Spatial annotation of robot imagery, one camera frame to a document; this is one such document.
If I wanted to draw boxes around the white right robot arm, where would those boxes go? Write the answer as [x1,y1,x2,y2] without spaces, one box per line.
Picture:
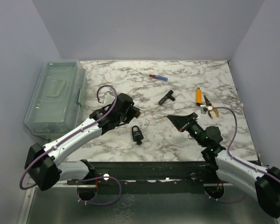
[167,113,280,218]

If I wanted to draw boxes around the orange utility knife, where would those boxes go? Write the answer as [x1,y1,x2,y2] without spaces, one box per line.
[196,87,203,106]

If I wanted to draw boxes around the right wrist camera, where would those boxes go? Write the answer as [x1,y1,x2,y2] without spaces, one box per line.
[200,105,213,118]

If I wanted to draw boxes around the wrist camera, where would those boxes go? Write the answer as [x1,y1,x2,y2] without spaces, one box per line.
[103,92,116,106]
[200,105,213,118]

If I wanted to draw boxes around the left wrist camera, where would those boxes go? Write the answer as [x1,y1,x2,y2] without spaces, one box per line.
[103,92,116,106]

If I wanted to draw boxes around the black T-handle tool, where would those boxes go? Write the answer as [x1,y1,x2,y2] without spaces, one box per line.
[158,90,175,105]

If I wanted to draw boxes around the clear green plastic toolbox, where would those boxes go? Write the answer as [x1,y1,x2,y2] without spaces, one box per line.
[24,61,87,139]

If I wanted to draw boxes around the brass padlock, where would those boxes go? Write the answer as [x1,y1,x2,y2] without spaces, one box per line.
[135,111,141,118]

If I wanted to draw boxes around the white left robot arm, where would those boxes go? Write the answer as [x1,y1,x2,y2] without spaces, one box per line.
[24,93,141,191]

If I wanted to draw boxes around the red blue screwdriver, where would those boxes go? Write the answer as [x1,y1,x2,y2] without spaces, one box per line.
[138,73,168,82]

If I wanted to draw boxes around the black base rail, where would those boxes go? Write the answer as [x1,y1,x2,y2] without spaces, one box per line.
[67,161,227,198]

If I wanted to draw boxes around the black padlock with key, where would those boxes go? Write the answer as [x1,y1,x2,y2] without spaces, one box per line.
[132,126,144,145]

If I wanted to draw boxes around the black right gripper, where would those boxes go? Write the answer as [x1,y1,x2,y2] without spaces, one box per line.
[168,112,207,147]

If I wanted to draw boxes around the yellow handled pliers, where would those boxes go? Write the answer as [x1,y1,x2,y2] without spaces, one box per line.
[203,95,219,119]

